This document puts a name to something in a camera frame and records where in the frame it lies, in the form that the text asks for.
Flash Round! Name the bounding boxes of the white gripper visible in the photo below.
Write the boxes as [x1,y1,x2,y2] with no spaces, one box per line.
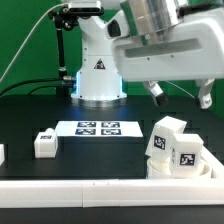
[113,25,224,109]

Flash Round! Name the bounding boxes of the white round stool seat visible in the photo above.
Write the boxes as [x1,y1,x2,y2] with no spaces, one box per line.
[146,159,212,179]

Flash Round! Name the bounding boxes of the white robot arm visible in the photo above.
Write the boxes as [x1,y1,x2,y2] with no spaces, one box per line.
[108,0,224,109]

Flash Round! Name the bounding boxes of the white block at left edge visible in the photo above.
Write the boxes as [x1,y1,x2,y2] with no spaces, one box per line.
[0,144,5,166]

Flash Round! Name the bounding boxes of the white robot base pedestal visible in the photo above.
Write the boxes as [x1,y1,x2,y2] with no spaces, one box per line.
[71,16,127,107]

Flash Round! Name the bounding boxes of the white L-shaped obstacle frame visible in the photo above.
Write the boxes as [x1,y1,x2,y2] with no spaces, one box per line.
[0,149,224,208]

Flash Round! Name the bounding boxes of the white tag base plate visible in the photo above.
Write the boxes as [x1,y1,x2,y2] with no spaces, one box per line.
[55,121,143,137]

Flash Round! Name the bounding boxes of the black cables at base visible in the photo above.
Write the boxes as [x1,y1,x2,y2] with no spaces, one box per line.
[0,75,78,98]

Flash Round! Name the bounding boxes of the grey depth camera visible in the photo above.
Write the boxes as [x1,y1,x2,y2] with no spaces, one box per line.
[68,0,103,15]

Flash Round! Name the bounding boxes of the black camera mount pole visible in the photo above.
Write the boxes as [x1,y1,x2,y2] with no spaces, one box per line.
[48,7,78,97]

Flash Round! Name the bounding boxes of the grey camera cable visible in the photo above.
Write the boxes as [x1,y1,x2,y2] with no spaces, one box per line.
[0,2,70,84]

